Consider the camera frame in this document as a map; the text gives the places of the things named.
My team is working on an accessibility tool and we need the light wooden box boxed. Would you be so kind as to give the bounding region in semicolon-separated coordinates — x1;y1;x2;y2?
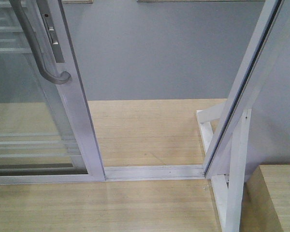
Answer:
240;165;290;232

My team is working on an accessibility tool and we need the aluminium floor track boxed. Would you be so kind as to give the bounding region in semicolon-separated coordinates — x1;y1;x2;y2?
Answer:
104;164;204;181

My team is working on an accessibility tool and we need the white door frame post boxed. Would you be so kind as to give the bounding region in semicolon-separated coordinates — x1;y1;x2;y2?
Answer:
203;0;283;179

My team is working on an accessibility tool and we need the white sliding glass door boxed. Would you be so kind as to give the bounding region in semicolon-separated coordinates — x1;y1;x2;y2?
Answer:
0;0;105;185

